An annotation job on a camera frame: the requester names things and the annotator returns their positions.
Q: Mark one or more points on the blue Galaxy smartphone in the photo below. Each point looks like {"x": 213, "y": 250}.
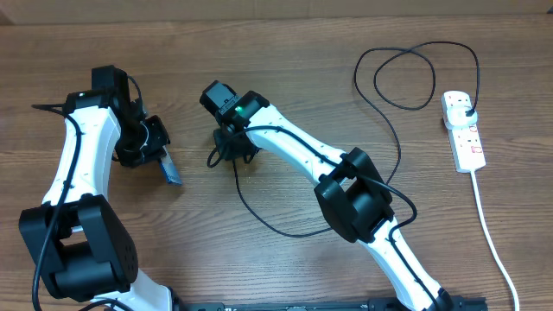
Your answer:
{"x": 169, "y": 169}

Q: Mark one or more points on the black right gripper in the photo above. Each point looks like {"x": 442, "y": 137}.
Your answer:
{"x": 230, "y": 152}

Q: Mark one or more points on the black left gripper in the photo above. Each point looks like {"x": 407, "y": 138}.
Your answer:
{"x": 161, "y": 137}

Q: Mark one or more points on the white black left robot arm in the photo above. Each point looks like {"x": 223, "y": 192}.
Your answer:
{"x": 80, "y": 248}

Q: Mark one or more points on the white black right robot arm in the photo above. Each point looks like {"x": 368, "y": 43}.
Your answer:
{"x": 354, "y": 200}

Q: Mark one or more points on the white power strip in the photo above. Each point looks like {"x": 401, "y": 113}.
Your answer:
{"x": 465, "y": 143}

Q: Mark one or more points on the white charger plug adapter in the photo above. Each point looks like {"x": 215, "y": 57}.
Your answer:
{"x": 456, "y": 118}

